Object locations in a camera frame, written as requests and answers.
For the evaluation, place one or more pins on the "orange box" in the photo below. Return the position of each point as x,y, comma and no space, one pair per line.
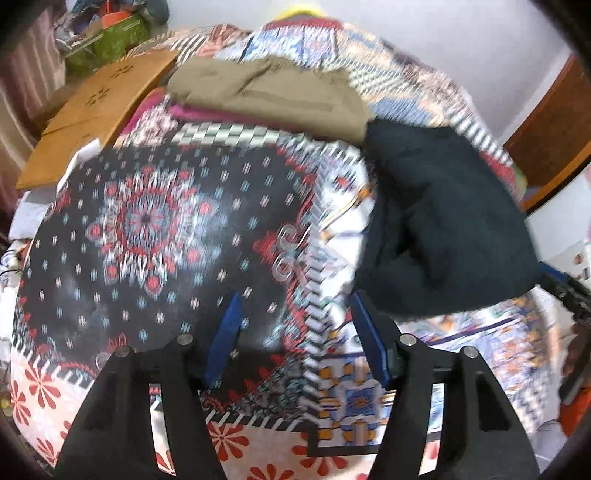
112,19

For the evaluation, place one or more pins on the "black pants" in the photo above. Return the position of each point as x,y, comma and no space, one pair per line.
443,221

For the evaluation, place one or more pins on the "white cloth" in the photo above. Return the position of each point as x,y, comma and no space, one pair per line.
27,217

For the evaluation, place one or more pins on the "yellow foam tube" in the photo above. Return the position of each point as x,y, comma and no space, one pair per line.
300,10

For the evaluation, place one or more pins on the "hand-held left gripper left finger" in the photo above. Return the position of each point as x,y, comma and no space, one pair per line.
226,337

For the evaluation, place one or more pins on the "white suitcase with stickers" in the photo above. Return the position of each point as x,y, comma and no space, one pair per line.
579,256

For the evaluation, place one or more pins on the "folded khaki pants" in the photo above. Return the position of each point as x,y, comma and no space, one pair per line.
268,92

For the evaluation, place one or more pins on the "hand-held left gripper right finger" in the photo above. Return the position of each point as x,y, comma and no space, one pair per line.
371,339

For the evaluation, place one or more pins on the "person's orange garment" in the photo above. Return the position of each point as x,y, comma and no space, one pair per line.
577,406

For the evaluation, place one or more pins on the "patchwork printed blanket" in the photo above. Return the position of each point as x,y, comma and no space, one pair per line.
138,221

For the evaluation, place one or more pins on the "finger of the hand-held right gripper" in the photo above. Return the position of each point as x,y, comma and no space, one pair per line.
567,290

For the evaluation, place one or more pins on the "pink garment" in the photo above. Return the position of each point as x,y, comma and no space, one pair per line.
194,113

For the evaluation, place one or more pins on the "wooden door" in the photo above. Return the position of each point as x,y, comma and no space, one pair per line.
554,138

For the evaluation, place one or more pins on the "striped pink curtain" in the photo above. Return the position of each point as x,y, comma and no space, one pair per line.
23,83

